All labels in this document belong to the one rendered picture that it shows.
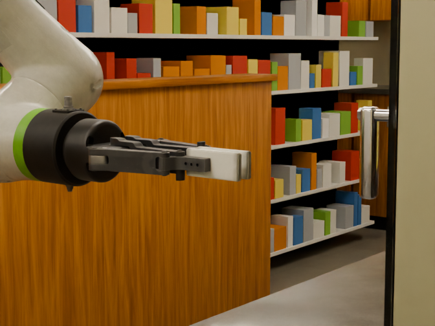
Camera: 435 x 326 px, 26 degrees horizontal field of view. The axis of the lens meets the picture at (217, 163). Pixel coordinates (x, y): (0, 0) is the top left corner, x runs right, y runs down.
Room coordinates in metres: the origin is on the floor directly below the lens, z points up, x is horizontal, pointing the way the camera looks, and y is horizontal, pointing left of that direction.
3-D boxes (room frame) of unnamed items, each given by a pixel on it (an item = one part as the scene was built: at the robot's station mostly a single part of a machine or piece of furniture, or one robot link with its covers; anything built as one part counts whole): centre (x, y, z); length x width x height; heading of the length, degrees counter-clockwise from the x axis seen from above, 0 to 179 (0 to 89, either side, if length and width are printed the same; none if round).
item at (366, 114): (0.90, -0.16, 1.17); 0.05 x 0.03 x 0.10; 53
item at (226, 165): (1.00, 0.00, 1.14); 0.07 x 0.01 x 0.03; 53
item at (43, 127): (1.15, 0.18, 1.15); 0.09 x 0.06 x 0.12; 143
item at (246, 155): (1.02, -0.01, 1.14); 0.07 x 0.01 x 0.03; 53
